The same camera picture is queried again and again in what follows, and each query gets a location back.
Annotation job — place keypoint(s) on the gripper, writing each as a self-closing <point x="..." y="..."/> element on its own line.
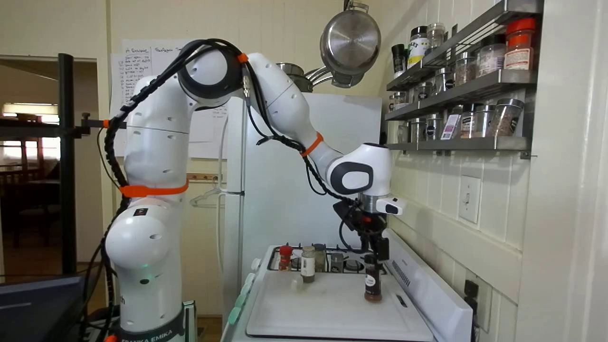
<point x="369" y="225"/>

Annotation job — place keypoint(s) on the dark spice bottle black lid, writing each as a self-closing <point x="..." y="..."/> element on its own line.
<point x="373" y="282"/>

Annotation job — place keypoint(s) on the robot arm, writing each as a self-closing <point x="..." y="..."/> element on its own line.
<point x="156" y="156"/>

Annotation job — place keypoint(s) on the stove burner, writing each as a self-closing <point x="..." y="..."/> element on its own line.
<point x="354" y="265"/>

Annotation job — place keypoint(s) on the small grey spice jar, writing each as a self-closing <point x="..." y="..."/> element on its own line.
<point x="337" y="262"/>

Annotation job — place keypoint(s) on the glass spice bottle dark lid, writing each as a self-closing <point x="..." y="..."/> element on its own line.
<point x="321" y="259"/>

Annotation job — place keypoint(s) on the spice bottle white label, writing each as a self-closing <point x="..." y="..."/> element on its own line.
<point x="308" y="266"/>

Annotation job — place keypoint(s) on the white stove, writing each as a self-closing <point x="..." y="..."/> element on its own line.
<point x="427" y="294"/>

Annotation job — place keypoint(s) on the white cutting board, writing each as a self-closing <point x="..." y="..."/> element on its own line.
<point x="332" y="308"/>

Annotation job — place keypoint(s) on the red lid spice bottle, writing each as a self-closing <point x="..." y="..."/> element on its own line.
<point x="285" y="259"/>

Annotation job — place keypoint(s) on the white refrigerator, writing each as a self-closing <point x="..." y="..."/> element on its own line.
<point x="280" y="190"/>

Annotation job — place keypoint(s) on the stove knob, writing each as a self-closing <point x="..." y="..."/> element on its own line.
<point x="234" y="315"/>
<point x="248" y="284"/>
<point x="256" y="264"/>
<point x="241" y="300"/>

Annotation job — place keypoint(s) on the row of glass spice jars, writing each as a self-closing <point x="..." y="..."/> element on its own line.
<point x="444" y="124"/>

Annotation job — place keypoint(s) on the row of small spice jars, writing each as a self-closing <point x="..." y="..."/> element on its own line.
<point x="409" y="95"/>

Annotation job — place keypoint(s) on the glass spice jar silver lid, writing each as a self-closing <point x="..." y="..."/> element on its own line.
<point x="465" y="67"/>
<point x="444" y="79"/>

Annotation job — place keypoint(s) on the tilted glass spice jar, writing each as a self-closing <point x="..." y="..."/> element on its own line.
<point x="505" y="117"/>

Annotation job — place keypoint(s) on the bunch of hanging steel pans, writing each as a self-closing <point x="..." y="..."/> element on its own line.
<point x="299" y="76"/>

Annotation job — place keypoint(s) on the metal spice rack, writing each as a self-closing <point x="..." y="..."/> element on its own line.
<point x="475" y="88"/>

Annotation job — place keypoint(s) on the black pepper grinder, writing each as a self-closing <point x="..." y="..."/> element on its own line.
<point x="398" y="59"/>

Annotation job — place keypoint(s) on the yellow label spice jar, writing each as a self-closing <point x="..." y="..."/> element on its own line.
<point x="418" y="46"/>

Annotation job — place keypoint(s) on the hanging steel pot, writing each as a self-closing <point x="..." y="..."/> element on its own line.
<point x="350" y="42"/>

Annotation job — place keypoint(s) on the clear glass jar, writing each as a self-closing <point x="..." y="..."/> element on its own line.
<point x="435" y="34"/>

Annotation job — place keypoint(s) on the clear spice jar black lid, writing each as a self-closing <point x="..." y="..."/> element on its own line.
<point x="491" y="58"/>

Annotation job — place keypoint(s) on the large red lid spice jar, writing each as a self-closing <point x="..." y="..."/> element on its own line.
<point x="519" y="43"/>

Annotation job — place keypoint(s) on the paper sheets with handwriting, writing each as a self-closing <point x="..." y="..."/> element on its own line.
<point x="142" y="76"/>

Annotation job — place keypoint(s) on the stand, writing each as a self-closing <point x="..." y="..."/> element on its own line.
<point x="67" y="166"/>

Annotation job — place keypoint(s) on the dark monitor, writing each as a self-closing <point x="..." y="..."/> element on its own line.
<point x="40" y="308"/>

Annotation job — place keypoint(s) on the dark wooden dining table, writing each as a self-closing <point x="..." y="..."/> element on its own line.
<point x="28" y="190"/>

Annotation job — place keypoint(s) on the window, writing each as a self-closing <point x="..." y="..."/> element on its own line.
<point x="28" y="128"/>

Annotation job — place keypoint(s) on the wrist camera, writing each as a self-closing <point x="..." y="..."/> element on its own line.
<point x="346" y="213"/>

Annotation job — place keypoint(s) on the white light switch plate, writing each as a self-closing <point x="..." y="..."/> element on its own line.
<point x="469" y="199"/>

